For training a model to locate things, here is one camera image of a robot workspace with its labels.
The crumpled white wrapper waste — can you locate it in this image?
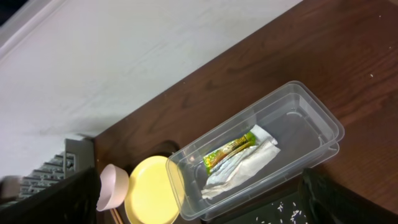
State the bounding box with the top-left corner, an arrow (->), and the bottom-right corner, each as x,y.
201,125 -> 280,199

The pile of rice waste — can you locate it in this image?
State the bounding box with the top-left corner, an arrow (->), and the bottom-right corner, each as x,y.
254,201 -> 308,224

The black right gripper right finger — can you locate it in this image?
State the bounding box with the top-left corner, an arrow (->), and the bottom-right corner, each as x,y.
298,168 -> 397,224

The yellow plate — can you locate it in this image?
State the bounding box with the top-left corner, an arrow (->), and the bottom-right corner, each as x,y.
124,156 -> 185,224

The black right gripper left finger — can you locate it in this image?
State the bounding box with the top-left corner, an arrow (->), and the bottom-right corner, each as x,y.
1,168 -> 101,224

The grey dish rack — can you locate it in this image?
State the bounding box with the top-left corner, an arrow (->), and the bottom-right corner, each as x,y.
1,139 -> 95,210

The clear plastic waste bin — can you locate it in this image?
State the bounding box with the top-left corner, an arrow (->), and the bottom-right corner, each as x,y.
166,81 -> 345,221

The black waste tray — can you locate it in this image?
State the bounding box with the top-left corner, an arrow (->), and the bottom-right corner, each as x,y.
207,177 -> 309,224

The wooden chopstick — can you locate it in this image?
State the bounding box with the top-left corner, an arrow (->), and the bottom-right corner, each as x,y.
110,208 -> 124,224

